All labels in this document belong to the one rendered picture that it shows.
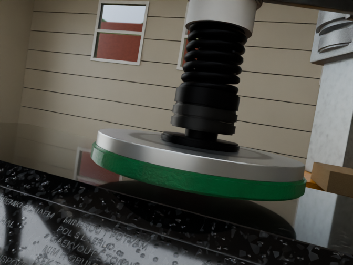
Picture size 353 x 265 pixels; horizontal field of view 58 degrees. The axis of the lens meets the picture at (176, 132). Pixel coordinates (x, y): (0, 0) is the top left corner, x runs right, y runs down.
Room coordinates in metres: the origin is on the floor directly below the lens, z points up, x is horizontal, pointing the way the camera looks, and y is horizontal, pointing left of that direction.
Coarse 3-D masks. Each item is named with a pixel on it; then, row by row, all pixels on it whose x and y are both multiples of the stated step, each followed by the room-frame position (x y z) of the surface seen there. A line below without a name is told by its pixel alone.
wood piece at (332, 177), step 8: (320, 168) 0.80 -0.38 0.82; (328, 168) 0.76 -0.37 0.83; (336, 168) 0.80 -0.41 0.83; (344, 168) 0.84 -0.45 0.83; (312, 176) 0.89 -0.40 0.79; (320, 176) 0.79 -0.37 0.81; (328, 176) 0.72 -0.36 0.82; (336, 176) 0.71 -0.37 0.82; (344, 176) 0.70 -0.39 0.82; (352, 176) 0.70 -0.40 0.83; (320, 184) 0.77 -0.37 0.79; (328, 184) 0.71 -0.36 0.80; (336, 184) 0.71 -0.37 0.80; (344, 184) 0.70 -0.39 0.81; (352, 184) 0.70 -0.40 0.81; (336, 192) 0.71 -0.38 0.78; (344, 192) 0.70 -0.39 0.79; (352, 192) 0.70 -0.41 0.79
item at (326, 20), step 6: (324, 12) 1.01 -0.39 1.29; (330, 12) 0.97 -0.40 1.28; (318, 18) 1.05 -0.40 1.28; (324, 18) 1.00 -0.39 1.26; (330, 18) 0.97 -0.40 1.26; (336, 18) 0.94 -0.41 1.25; (342, 18) 0.94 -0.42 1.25; (318, 24) 1.04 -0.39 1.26; (324, 24) 1.01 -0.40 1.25; (330, 24) 0.98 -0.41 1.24; (336, 24) 0.96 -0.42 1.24; (342, 24) 0.95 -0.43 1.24; (348, 24) 0.94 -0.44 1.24; (318, 30) 1.07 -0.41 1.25; (324, 30) 1.03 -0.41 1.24; (330, 30) 1.02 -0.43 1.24
